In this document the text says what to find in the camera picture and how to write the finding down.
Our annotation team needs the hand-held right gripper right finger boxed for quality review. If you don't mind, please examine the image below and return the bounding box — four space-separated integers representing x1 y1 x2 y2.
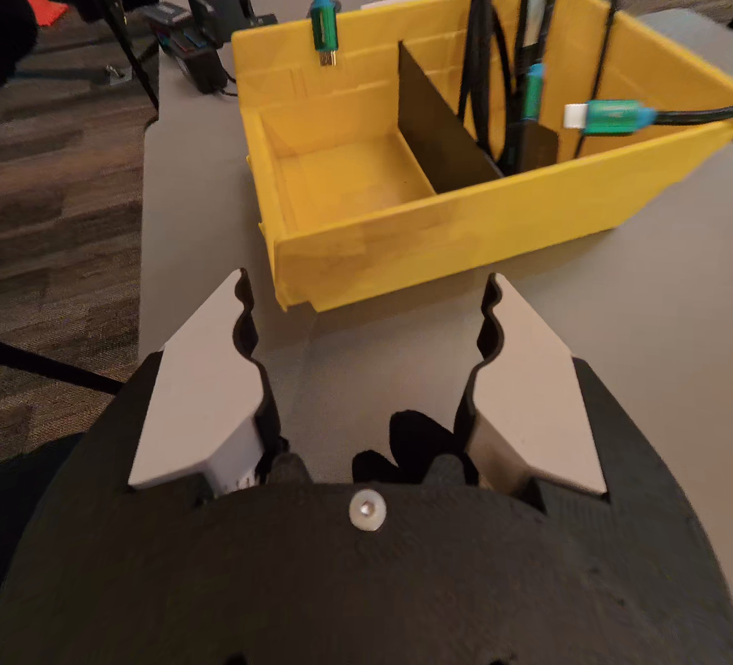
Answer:
454 273 609 500

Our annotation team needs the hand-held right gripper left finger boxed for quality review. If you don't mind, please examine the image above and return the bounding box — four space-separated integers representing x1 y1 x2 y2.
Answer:
127 268 289 494

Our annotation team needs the yellow plastic bin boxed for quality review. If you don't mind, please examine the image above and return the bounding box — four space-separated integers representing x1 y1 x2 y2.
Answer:
232 0 733 314

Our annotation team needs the black braided hdmi cable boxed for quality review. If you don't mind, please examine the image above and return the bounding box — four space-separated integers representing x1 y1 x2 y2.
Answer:
515 0 733 138

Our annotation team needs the black hub cable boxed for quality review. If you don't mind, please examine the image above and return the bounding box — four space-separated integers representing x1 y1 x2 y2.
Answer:
457 0 631 162

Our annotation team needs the person's left forearm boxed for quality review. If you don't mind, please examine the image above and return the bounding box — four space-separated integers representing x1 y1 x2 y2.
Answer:
0 0 40 87

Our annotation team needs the black power brick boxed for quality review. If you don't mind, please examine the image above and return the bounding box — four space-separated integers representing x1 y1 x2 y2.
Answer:
174 44 231 97

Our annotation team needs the black charger with lights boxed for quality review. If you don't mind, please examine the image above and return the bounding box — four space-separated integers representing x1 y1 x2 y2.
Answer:
140 1 198 56

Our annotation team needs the black stand leg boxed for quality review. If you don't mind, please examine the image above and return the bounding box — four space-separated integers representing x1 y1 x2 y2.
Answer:
74 0 161 111

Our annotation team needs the black box device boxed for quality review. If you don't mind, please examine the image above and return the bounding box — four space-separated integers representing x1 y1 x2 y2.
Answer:
186 0 278 45

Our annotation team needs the green metal cable plug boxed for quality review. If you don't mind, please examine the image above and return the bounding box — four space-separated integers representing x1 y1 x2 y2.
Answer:
309 0 340 69

